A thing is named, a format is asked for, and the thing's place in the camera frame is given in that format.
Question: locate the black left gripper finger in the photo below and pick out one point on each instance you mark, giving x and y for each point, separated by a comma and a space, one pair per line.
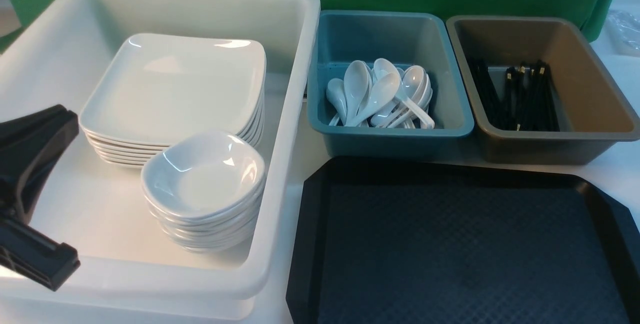
30, 147
25, 251

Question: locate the large white plastic tub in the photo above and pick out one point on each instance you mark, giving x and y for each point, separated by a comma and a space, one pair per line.
130, 271

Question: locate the stack of white square plates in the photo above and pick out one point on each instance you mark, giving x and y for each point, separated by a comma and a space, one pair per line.
160, 89

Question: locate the stack of white bowls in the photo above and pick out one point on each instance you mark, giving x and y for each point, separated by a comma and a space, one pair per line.
206, 191

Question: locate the black serving tray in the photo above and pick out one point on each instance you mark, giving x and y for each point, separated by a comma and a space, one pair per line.
387, 241

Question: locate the white spoons pile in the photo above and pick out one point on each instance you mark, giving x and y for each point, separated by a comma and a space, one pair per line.
381, 95

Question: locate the teal plastic bin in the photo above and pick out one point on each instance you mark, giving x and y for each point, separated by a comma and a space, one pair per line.
405, 39

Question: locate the black chopsticks bundle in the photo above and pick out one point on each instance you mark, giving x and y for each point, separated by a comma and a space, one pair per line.
526, 102

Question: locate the brown plastic bin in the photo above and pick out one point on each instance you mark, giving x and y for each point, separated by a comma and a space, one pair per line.
593, 113

